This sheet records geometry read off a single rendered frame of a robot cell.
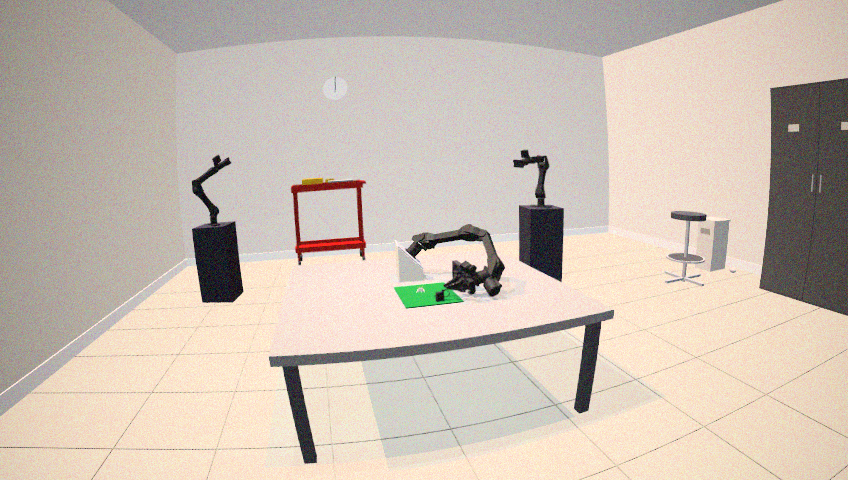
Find green circuit board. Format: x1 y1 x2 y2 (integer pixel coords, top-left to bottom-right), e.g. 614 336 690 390
393 282 464 309

